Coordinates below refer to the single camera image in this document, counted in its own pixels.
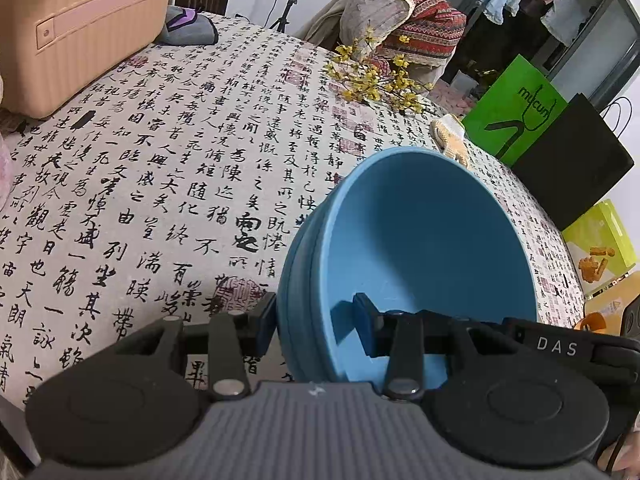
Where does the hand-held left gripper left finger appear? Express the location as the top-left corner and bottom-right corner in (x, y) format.
(107, 292), (277, 402)

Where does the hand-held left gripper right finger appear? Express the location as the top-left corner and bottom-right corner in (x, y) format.
(352, 294), (511, 402)

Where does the lime green snack box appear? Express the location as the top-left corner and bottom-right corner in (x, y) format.
(562, 199), (638, 297)

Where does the black paper bag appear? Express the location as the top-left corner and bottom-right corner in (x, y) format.
(512, 92), (636, 232)

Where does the calligraphy printed tablecloth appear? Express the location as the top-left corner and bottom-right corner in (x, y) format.
(0, 10), (586, 411)

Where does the white yellow knit glove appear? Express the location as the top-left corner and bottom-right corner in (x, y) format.
(431, 114), (471, 168)

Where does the green paper bag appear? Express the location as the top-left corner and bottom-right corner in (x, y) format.
(461, 54), (570, 166)

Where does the yellow flower branch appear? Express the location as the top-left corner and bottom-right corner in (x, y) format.
(324, 25), (433, 113)

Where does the dark sliding glass door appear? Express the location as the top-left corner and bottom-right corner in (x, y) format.
(450, 0), (640, 111)

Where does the red patterned blanket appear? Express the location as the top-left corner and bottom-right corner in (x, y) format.
(375, 0), (467, 68)

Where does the beige draped cloth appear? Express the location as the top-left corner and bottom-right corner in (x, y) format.
(300, 0), (361, 51)

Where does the grey purple cloth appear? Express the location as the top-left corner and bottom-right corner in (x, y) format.
(156, 5), (217, 46)

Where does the white quilted cushion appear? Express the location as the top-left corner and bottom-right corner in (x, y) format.
(340, 0), (416, 53)

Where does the hanging white garment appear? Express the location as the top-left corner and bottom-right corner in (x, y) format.
(540, 0), (593, 46)

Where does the pink small suitcase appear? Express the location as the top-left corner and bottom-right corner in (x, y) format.
(0, 0), (178, 120)

